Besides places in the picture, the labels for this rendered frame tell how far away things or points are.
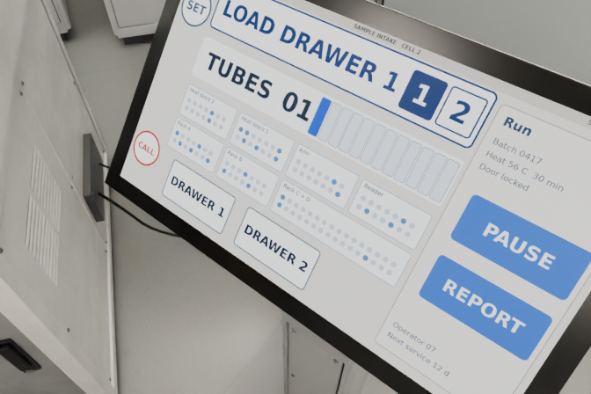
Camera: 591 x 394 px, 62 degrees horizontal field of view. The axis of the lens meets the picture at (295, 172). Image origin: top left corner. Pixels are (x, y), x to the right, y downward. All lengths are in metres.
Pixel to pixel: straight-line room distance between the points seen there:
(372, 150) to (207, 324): 1.19
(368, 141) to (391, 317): 0.16
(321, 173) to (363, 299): 0.13
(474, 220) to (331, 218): 0.13
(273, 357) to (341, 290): 1.02
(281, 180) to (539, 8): 0.84
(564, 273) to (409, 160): 0.15
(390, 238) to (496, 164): 0.11
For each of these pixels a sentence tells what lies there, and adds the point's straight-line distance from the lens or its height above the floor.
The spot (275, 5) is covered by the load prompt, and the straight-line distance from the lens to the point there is 0.52.
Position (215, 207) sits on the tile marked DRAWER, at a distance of 0.54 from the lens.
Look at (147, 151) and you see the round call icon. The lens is 0.60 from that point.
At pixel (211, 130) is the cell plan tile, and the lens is 0.54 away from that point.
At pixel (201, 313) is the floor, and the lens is 1.60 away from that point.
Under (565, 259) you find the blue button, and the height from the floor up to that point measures 1.10.
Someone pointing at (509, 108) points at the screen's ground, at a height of 1.17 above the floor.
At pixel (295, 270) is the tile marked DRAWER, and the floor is 1.00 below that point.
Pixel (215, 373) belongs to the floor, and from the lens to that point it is 1.53.
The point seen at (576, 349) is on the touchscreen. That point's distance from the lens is 0.47.
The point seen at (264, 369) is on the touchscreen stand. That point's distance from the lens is 1.48.
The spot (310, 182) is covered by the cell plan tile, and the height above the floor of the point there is 1.06.
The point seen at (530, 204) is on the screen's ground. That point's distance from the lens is 0.44.
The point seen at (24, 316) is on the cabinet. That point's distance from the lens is 1.00.
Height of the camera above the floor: 1.44
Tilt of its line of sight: 50 degrees down
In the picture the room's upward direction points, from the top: 1 degrees clockwise
